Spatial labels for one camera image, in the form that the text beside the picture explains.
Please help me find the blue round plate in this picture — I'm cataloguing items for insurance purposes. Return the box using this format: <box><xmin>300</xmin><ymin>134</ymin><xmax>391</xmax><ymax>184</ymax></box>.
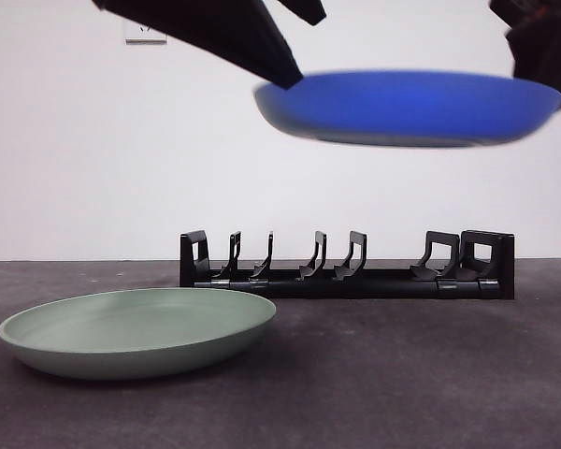
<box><xmin>253</xmin><ymin>69</ymin><xmax>561</xmax><ymax>149</ymax></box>

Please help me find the pale green round plate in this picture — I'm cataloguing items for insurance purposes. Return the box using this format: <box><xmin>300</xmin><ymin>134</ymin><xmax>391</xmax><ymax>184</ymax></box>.
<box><xmin>0</xmin><ymin>287</ymin><xmax>278</xmax><ymax>381</ymax></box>

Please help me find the black plastic plate rack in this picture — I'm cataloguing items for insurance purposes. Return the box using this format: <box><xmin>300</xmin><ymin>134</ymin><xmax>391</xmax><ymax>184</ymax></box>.
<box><xmin>179</xmin><ymin>229</ymin><xmax>516</xmax><ymax>300</ymax></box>

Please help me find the white wall socket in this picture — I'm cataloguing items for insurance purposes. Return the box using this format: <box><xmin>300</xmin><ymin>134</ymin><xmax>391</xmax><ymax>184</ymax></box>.
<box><xmin>124</xmin><ymin>21</ymin><xmax>169</xmax><ymax>47</ymax></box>

